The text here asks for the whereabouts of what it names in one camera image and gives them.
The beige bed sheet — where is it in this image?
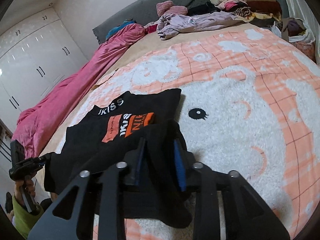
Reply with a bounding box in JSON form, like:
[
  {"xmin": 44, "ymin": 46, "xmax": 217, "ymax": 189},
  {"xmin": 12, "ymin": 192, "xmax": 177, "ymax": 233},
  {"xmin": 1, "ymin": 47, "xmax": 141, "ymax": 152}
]
[{"xmin": 35, "ymin": 17, "xmax": 253, "ymax": 160}]

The magenta cloth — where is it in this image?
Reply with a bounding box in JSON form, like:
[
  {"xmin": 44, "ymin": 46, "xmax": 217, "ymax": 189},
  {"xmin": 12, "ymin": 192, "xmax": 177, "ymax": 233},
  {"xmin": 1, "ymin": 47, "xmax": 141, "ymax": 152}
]
[{"xmin": 144, "ymin": 22, "xmax": 159, "ymax": 34}]

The dark navy garment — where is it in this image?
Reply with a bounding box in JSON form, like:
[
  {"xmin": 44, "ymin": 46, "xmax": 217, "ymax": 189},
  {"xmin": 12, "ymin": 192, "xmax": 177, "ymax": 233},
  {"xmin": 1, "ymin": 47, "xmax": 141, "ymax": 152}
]
[{"xmin": 187, "ymin": 2, "xmax": 222, "ymax": 16}]

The pile of folded clothes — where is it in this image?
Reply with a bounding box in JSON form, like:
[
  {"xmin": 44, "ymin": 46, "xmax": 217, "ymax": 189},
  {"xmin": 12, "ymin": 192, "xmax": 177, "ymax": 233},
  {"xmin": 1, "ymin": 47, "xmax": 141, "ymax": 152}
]
[{"xmin": 210, "ymin": 0, "xmax": 283, "ymax": 20}]

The blue cloth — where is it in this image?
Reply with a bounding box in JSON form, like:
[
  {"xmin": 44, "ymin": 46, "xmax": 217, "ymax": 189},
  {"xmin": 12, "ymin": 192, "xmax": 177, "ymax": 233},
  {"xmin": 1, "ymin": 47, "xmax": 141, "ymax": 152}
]
[{"xmin": 105, "ymin": 21, "xmax": 135, "ymax": 40}]

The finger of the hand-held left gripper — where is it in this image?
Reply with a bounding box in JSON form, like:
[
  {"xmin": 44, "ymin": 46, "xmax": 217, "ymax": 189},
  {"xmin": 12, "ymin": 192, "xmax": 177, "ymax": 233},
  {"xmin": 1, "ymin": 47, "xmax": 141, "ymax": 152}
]
[{"xmin": 35, "ymin": 154, "xmax": 52, "ymax": 168}]

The grey bed headboard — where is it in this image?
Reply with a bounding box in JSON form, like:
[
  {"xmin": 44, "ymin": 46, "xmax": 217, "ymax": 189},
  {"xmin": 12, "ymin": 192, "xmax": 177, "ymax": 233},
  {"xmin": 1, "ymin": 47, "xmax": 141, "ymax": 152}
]
[{"xmin": 92, "ymin": 0, "xmax": 213, "ymax": 46}]

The grey-blue cushion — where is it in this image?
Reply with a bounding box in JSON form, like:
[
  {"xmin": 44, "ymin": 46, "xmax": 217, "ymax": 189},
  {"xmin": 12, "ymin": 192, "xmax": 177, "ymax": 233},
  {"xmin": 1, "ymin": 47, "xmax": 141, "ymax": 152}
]
[{"xmin": 275, "ymin": 0, "xmax": 290, "ymax": 22}]

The pink fluffy garment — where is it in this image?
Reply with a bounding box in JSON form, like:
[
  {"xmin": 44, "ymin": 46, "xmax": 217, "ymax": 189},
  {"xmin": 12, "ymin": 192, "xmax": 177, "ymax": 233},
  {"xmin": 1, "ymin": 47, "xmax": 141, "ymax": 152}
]
[
  {"xmin": 156, "ymin": 1, "xmax": 175, "ymax": 17},
  {"xmin": 164, "ymin": 6, "xmax": 188, "ymax": 16}
]

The black sweater with orange patches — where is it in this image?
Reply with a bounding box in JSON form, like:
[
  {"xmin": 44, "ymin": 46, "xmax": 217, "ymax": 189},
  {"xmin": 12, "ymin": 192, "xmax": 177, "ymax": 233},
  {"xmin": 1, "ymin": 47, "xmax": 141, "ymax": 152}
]
[{"xmin": 44, "ymin": 88, "xmax": 193, "ymax": 229}]

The person's left hand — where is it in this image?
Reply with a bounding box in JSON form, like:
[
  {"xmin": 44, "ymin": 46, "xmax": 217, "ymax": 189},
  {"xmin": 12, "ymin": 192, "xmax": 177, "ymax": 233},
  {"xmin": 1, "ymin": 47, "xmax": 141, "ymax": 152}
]
[{"xmin": 14, "ymin": 176, "xmax": 36, "ymax": 207}]

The person's left forearm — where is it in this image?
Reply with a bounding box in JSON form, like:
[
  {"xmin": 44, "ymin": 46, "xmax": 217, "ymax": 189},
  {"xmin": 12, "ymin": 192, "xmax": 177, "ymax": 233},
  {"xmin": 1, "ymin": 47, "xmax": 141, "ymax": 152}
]
[{"xmin": 11, "ymin": 195, "xmax": 45, "ymax": 239}]

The white bag with clothes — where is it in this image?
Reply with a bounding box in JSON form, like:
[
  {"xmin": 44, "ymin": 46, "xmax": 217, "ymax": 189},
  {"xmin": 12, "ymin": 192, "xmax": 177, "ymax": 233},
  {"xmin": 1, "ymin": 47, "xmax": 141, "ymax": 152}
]
[{"xmin": 272, "ymin": 17, "xmax": 317, "ymax": 60}]

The white wardrobe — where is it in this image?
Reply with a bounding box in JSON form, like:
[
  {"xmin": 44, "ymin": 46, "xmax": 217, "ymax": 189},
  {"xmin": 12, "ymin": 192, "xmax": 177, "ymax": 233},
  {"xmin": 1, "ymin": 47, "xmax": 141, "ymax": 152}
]
[{"xmin": 0, "ymin": 7, "xmax": 90, "ymax": 140}]

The pink quilt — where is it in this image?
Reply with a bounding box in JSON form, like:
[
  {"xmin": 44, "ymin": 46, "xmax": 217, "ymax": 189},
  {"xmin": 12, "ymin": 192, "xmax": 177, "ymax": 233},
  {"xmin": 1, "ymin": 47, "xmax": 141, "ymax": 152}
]
[{"xmin": 11, "ymin": 23, "xmax": 147, "ymax": 159}]

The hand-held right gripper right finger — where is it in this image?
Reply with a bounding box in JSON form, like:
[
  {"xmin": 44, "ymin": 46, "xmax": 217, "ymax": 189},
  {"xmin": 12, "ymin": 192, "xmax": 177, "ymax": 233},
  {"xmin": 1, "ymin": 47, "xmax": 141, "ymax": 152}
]
[{"xmin": 172, "ymin": 139, "xmax": 291, "ymax": 240}]

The peach and white printed blanket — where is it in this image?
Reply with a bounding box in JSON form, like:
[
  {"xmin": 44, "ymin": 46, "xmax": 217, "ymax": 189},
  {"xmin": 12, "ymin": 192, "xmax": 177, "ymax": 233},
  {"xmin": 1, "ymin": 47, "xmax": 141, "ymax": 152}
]
[{"xmin": 37, "ymin": 26, "xmax": 320, "ymax": 240}]

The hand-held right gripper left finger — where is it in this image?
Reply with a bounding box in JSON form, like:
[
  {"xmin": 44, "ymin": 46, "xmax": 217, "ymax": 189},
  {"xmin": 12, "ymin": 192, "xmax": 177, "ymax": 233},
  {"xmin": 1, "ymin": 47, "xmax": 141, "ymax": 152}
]
[{"xmin": 27, "ymin": 137, "xmax": 147, "ymax": 240}]

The white satin curtain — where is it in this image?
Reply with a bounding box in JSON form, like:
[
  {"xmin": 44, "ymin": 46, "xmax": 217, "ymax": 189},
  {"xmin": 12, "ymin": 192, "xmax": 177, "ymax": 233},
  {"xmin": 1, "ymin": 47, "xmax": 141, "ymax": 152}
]
[{"xmin": 272, "ymin": 0, "xmax": 320, "ymax": 65}]

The lilac garment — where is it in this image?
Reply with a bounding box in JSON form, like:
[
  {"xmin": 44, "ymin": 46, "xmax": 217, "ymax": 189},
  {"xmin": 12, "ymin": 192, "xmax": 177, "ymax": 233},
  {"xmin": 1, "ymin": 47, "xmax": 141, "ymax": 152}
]
[{"xmin": 156, "ymin": 11, "xmax": 247, "ymax": 40}]

